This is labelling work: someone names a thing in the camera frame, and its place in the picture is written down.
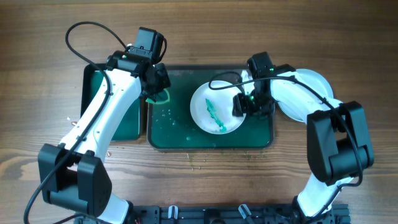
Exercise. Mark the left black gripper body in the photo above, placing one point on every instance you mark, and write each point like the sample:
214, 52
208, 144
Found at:
159, 79

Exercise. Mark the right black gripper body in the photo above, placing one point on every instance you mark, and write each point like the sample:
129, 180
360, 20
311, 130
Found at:
252, 102

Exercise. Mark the white plate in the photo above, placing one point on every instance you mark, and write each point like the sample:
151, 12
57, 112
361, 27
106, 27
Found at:
212, 110
297, 102

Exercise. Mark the green yellow sponge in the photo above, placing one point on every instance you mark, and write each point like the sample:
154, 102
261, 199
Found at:
160, 98

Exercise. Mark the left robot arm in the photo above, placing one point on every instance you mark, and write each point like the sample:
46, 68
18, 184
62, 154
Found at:
72, 173

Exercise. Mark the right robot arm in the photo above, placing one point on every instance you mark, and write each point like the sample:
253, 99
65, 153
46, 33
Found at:
339, 147

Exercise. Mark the large dark green tray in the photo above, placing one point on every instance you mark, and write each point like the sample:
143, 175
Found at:
170, 126

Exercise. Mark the small black green tray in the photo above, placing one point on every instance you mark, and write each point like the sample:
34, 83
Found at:
130, 126

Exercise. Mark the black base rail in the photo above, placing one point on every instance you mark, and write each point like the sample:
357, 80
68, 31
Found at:
268, 214

